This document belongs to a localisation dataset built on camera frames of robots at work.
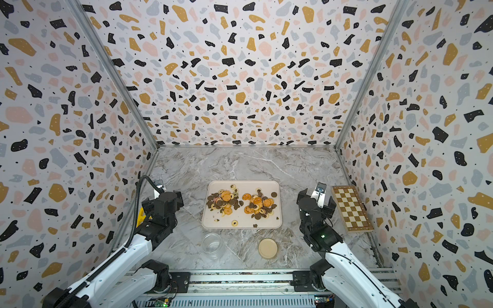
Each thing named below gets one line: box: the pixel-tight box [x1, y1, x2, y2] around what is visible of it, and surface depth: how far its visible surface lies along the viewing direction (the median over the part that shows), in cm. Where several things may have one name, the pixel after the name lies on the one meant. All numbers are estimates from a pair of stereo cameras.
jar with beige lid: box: [201, 232, 225, 260], surface depth 83 cm
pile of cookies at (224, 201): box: [206, 184, 244, 217], surface depth 97 cm
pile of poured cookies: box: [242, 188, 278, 221], surface depth 95 cm
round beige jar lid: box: [258, 238, 278, 260], surface depth 83 cm
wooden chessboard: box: [331, 185, 375, 233], surface depth 92 cm
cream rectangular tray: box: [201, 180, 282, 230], surface depth 96 cm
